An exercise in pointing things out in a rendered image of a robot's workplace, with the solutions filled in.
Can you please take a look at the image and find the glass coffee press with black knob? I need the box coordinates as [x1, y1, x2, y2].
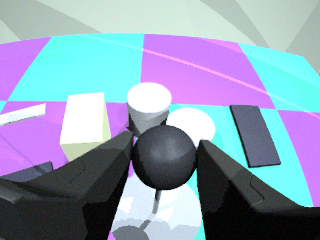
[111, 125, 203, 240]

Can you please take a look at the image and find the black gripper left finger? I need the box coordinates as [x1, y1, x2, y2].
[0, 131, 135, 240]

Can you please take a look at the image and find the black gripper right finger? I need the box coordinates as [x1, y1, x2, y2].
[196, 139, 320, 240]

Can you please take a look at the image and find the grey cylinder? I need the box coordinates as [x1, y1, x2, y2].
[165, 108, 215, 148]
[127, 83, 171, 137]

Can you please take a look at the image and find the grey flat rectangular slab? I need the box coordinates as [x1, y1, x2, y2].
[229, 104, 281, 169]
[0, 160, 53, 183]

